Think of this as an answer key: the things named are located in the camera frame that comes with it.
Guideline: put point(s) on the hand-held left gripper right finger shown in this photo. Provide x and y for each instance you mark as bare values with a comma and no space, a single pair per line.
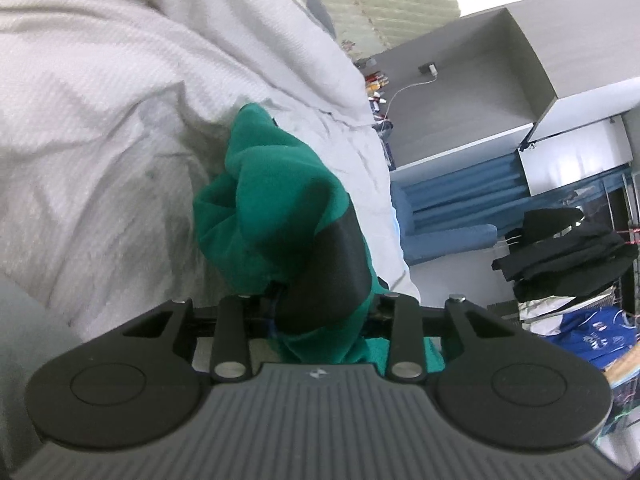
405,331

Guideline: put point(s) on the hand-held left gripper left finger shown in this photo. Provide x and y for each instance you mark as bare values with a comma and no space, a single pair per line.
235,321

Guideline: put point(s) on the green sweatshirt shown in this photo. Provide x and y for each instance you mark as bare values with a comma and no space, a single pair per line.
280,180

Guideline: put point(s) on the black hanging clothes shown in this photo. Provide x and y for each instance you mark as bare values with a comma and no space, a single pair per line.
560,255

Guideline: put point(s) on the metal clothes rack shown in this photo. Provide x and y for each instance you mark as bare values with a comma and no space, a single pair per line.
631,260

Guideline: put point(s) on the blue curtain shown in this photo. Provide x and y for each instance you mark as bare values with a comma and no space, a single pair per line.
450,200

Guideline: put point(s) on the white cloth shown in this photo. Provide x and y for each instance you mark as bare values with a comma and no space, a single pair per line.
555,310

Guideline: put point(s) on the blue sports jersey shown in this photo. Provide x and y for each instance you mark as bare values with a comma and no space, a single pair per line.
600,337

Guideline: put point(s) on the grey cloth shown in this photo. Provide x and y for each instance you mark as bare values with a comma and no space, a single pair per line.
25,360

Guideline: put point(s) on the white bed cover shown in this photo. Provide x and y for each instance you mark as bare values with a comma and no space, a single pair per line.
110,120

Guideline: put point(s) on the small bottles and packets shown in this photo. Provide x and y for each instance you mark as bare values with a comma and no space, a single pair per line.
377,90

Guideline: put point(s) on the grey and white cabinet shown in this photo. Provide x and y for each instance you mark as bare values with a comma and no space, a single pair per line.
480,90

